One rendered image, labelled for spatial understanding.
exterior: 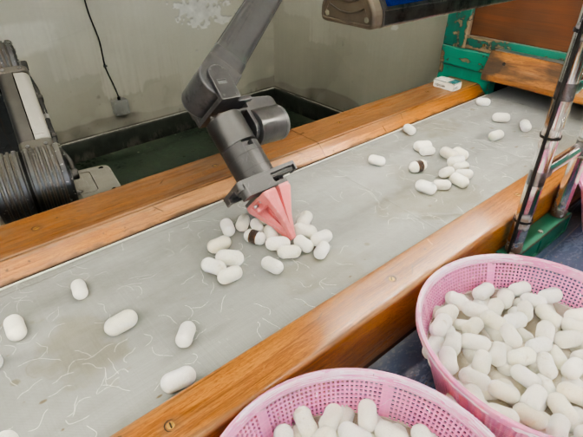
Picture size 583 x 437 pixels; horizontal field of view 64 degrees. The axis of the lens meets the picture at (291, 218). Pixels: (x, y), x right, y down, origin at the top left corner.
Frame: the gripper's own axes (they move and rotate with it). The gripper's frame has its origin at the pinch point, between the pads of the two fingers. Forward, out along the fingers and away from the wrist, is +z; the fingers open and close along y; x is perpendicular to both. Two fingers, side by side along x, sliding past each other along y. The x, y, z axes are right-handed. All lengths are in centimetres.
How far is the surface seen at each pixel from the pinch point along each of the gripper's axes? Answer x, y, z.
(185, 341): -4.5, -21.3, 5.7
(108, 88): 167, 52, -131
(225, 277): -0.8, -12.0, 1.3
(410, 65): 85, 167, -57
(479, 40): 6, 83, -23
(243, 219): 4.7, -2.8, -5.6
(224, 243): 3.2, -8.1, -3.4
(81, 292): 5.4, -26.9, -5.8
